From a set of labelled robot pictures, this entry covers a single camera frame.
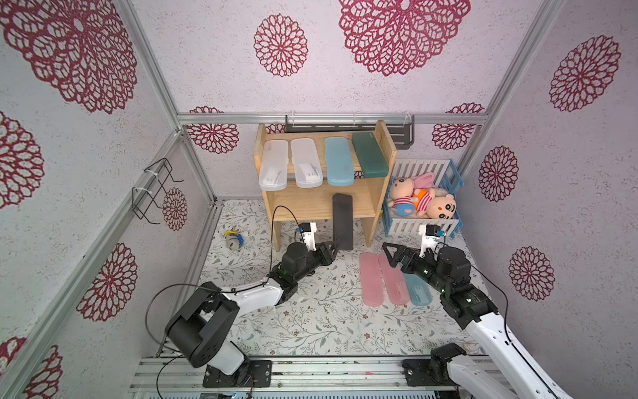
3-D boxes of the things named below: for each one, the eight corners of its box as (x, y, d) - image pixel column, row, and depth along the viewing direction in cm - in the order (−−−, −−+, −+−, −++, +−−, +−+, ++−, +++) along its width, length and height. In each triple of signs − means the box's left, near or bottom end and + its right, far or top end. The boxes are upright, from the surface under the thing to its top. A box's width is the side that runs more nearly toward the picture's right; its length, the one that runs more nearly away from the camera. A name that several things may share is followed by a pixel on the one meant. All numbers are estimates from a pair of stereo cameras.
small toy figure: (223, 251, 104) (220, 245, 100) (228, 236, 109) (225, 230, 105) (241, 251, 104) (238, 245, 100) (244, 236, 109) (242, 230, 105)
